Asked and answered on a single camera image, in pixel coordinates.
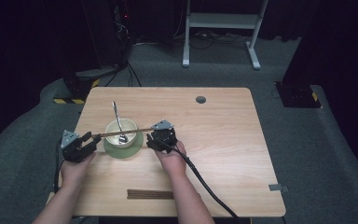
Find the round green plate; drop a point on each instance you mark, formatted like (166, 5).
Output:
(136, 147)

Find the person's left hand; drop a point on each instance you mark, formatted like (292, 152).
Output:
(74, 172)

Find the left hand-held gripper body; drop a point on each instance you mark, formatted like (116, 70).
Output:
(74, 151)

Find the white metal stand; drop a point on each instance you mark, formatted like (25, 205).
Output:
(222, 21)

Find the cream bowl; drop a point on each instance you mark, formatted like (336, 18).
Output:
(130, 126)

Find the round grey table grommet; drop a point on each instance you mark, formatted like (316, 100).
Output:
(200, 99)

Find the grey tape strip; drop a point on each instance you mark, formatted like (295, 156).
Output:
(276, 187)

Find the person's right hand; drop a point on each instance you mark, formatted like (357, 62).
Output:
(174, 161)

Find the black striped stand base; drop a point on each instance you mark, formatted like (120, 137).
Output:
(79, 85)

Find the bundle of brown chopsticks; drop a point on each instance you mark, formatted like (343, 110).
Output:
(150, 194)

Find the metal spoon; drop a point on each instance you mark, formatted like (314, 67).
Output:
(117, 116)

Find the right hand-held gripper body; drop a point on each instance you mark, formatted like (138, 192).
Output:
(165, 137)

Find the brown wooden chopstick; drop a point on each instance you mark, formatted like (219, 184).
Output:
(118, 133)

